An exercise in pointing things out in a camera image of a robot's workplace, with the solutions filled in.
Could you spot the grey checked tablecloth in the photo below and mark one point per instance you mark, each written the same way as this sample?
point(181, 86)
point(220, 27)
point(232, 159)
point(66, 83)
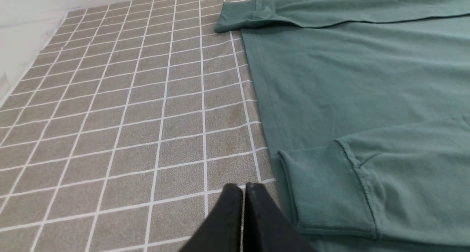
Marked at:
point(123, 131)

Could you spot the green long-sleeved shirt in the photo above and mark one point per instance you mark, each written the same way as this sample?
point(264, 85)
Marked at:
point(365, 110)

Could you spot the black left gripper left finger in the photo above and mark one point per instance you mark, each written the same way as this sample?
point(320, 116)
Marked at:
point(221, 230)

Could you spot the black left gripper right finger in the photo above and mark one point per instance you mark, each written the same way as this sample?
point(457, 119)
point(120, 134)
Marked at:
point(265, 228)

